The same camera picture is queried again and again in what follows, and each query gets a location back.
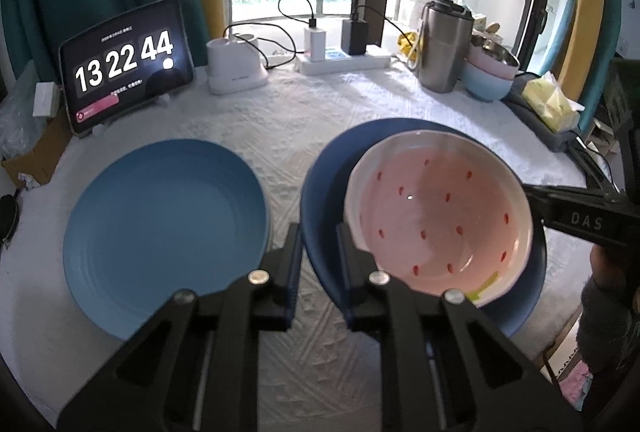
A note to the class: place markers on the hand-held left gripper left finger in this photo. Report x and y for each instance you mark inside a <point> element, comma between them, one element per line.
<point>280,282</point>

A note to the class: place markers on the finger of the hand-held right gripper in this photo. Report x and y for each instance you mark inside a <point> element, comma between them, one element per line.
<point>585,222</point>

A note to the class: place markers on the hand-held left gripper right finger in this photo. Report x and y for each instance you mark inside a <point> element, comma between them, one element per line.
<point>357,282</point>

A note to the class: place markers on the blue plate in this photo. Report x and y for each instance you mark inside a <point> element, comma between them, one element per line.
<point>165,232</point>
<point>271,229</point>

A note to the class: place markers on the dark blue bowl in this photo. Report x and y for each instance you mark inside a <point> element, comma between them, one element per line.
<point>325,192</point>

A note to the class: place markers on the pink strawberry print bowl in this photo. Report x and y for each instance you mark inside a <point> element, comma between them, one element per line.
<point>440,212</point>

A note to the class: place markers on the person's right forearm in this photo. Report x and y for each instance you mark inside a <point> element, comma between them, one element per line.
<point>605,327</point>

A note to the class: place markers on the person's right hand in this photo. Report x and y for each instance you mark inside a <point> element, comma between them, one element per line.
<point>607,264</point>

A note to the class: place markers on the grey pouch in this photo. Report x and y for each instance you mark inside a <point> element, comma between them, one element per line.
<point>545,134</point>

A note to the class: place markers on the yellow tissue pack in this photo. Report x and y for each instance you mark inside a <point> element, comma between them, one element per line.
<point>547,104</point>

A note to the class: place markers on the light blue bowl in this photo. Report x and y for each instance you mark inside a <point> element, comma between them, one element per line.
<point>485,87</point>

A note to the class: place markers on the white tablecloth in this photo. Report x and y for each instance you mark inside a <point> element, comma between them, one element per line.
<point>300,122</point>

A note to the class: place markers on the plain pale pink bowl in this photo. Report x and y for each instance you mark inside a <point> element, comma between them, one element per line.
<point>482,64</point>

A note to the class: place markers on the white basket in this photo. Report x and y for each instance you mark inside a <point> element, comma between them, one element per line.
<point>487,24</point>

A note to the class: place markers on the steel tumbler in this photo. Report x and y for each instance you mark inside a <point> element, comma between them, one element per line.
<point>442,52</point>

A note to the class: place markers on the white desk lamp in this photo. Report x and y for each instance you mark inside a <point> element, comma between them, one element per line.
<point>235,67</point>

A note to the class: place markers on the white power strip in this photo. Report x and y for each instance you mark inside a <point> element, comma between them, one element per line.
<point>345,62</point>

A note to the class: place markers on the yellow plastic bag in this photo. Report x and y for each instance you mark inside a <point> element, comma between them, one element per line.
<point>407,44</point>

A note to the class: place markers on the white charger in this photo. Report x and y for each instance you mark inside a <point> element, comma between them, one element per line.
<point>315,42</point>

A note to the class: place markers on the black charger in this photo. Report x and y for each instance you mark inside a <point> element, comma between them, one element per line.
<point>356,34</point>

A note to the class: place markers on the black tablet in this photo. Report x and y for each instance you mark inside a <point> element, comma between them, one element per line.
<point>125,62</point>

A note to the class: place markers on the cardboard box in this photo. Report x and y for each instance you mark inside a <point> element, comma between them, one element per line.
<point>35,157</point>

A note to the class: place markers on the black round object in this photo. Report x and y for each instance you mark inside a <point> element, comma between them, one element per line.
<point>7,224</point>

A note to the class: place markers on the small white box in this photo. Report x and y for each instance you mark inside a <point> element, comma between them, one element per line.
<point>46,99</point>

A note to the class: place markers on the clear plastic bag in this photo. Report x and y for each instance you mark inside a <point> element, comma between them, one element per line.
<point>15,122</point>

